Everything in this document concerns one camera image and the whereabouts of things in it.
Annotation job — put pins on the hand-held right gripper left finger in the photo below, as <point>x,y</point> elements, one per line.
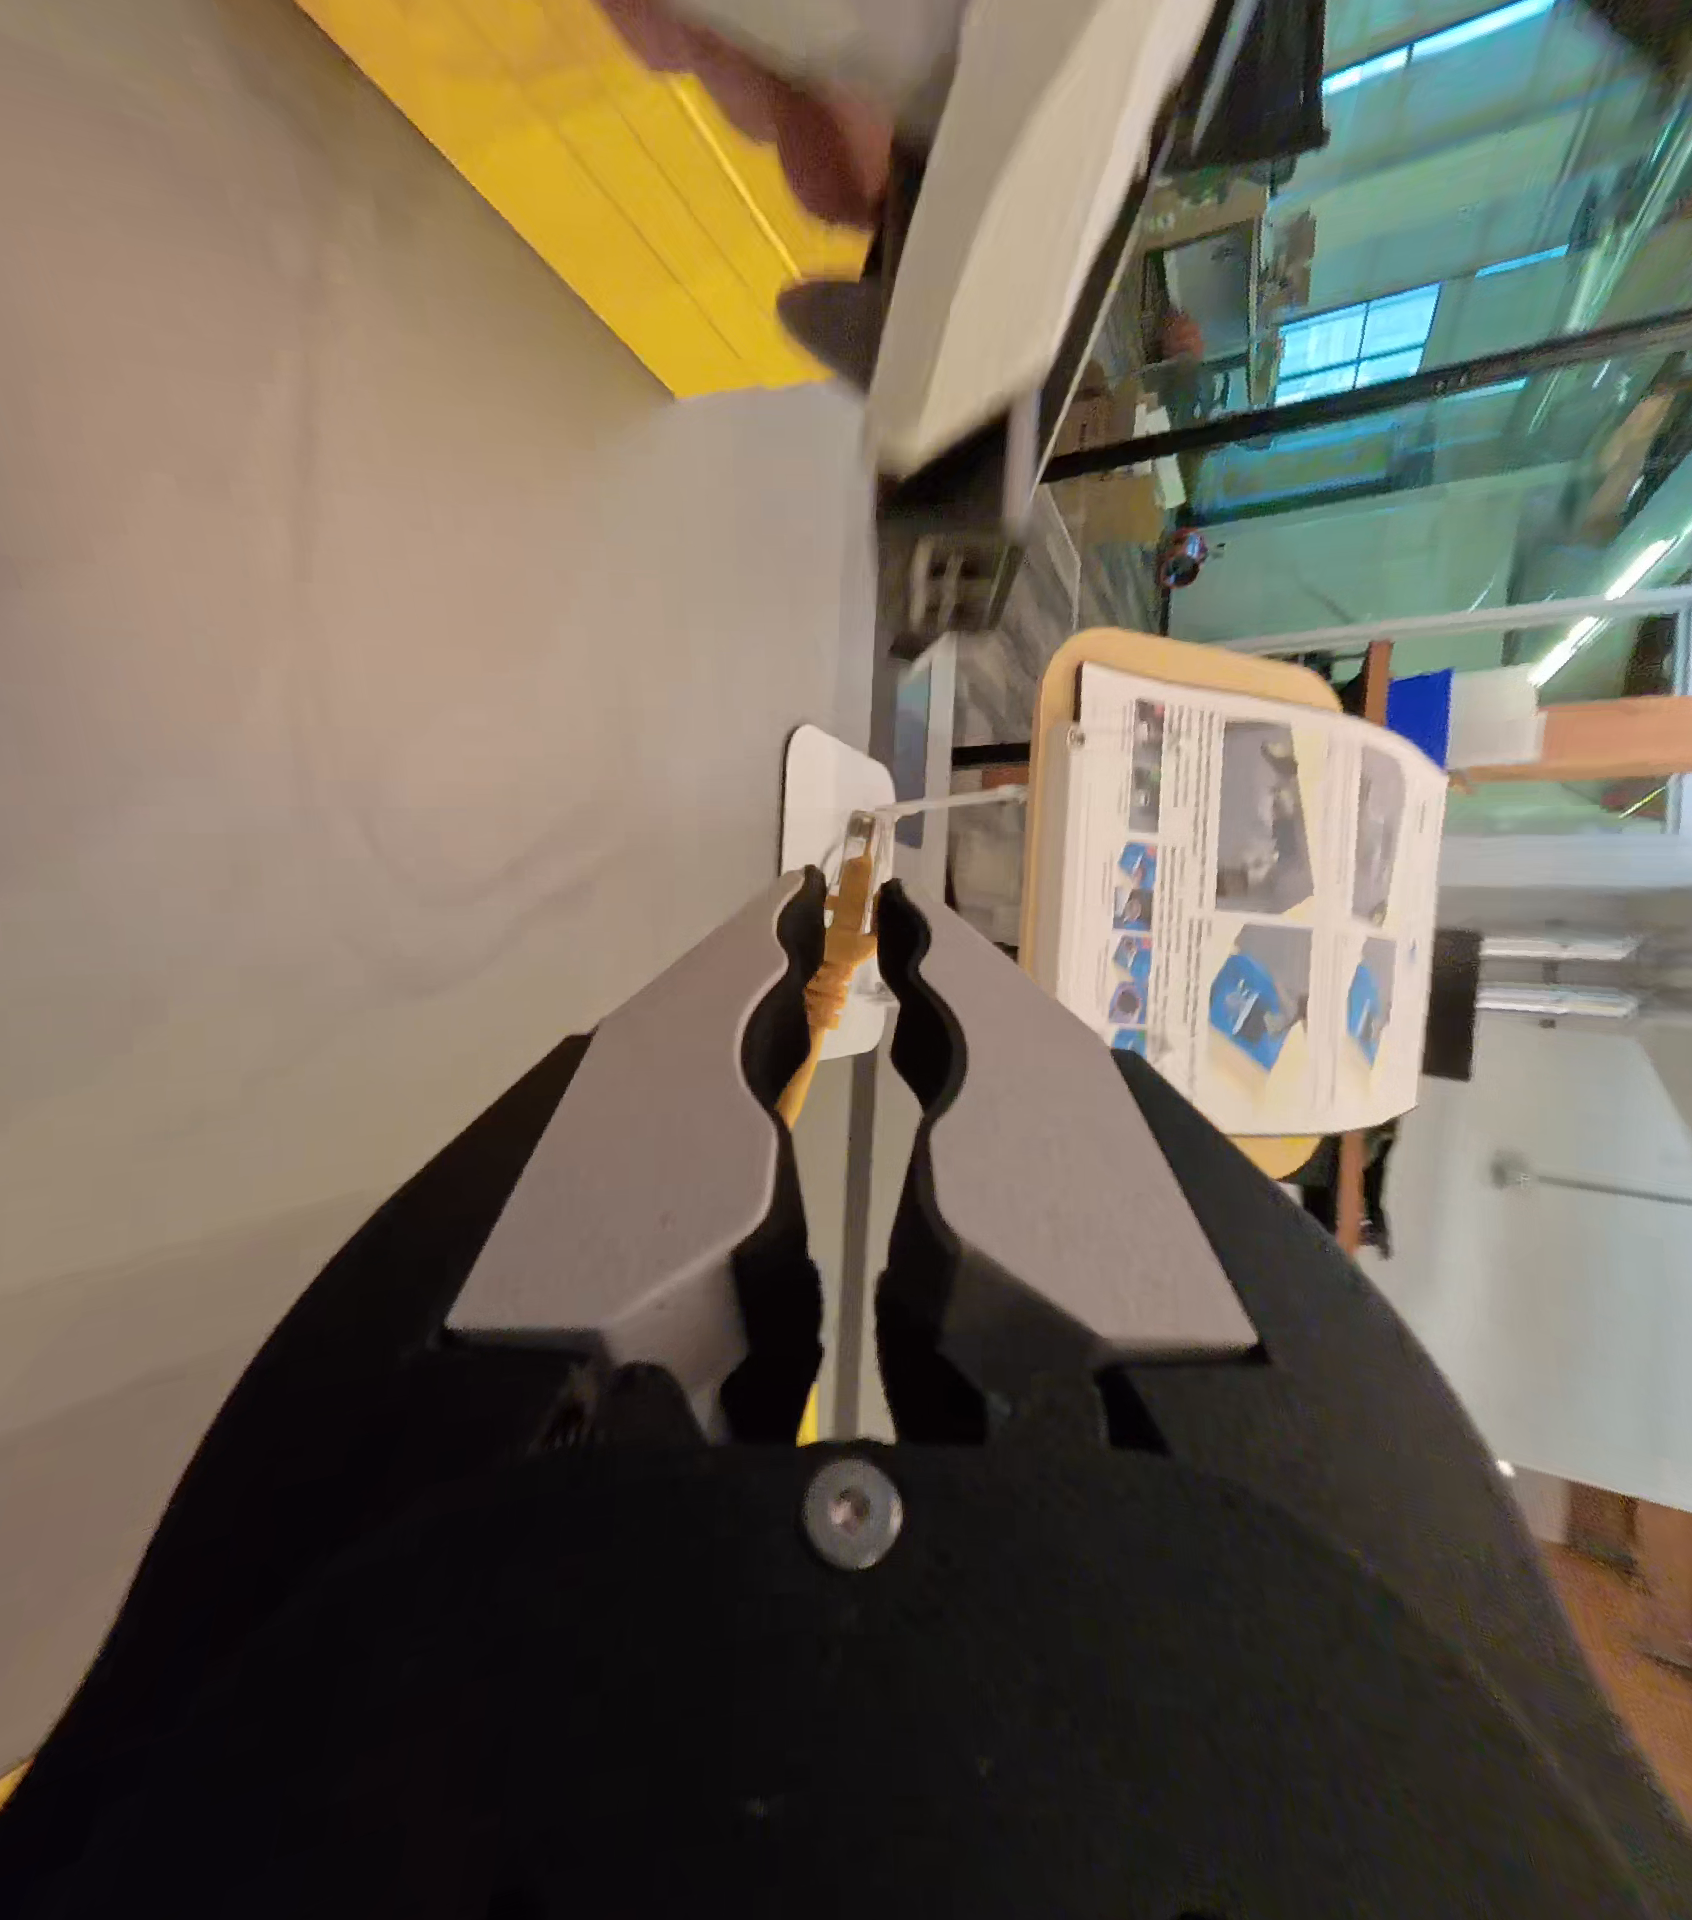
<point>620,1184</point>

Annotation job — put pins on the small red round object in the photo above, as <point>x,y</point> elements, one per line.
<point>1184,558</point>

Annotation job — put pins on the yellow plastic bin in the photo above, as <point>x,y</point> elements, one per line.
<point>561,150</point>

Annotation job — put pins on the person's left hand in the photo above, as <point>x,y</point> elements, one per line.
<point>786,121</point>

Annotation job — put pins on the glass partition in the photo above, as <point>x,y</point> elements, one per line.
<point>1461,495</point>

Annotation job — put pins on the wooden beam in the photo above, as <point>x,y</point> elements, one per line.
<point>1656,732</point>

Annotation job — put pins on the white mount plate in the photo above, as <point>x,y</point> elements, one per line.
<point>824,781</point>

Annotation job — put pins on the printed instruction sheet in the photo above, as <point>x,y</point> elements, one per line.
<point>1236,900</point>

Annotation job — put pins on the blue box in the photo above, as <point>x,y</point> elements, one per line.
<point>1418,721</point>

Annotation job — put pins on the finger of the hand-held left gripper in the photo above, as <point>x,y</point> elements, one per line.
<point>1027,195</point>

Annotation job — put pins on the thin metal rod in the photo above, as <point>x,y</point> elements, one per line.
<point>967,803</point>

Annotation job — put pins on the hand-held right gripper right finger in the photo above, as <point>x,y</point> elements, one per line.
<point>1071,1200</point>

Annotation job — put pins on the black chair backrest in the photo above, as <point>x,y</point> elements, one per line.
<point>1258,75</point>

